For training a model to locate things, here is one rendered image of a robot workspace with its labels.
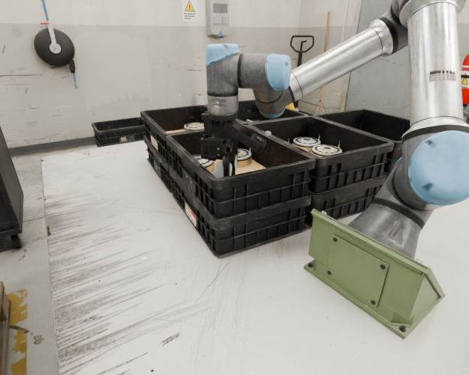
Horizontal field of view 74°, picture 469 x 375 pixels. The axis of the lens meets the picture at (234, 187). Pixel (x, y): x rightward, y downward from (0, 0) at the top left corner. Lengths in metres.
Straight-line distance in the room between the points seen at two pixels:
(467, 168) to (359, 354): 0.37
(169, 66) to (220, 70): 3.61
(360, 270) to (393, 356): 0.16
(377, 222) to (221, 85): 0.45
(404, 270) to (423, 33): 0.45
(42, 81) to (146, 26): 1.32
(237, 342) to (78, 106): 3.74
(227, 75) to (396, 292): 0.56
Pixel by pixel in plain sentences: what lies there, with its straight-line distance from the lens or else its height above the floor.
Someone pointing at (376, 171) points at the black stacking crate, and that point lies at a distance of 1.05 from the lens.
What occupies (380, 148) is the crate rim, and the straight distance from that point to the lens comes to 1.01.
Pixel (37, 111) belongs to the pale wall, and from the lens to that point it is 4.14.
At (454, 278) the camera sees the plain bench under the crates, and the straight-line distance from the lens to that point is 0.93.
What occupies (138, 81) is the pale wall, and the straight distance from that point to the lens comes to 4.23.
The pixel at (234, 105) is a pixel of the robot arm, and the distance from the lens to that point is 0.76.
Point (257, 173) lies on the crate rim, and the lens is 0.74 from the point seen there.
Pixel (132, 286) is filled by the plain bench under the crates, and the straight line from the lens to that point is 0.79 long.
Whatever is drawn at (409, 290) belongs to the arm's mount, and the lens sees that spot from 0.67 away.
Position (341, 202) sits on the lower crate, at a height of 0.77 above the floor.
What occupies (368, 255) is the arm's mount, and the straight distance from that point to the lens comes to 0.67.
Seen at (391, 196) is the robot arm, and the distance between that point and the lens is 0.75.
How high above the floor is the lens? 1.22
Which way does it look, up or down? 26 degrees down
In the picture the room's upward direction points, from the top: straight up
